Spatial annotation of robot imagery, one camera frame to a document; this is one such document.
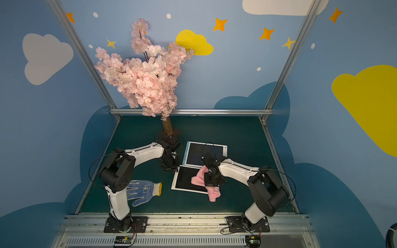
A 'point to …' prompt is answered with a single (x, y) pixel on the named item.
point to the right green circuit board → (253, 241)
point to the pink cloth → (213, 191)
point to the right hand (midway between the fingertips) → (211, 183)
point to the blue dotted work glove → (144, 190)
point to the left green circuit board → (123, 239)
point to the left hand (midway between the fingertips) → (178, 169)
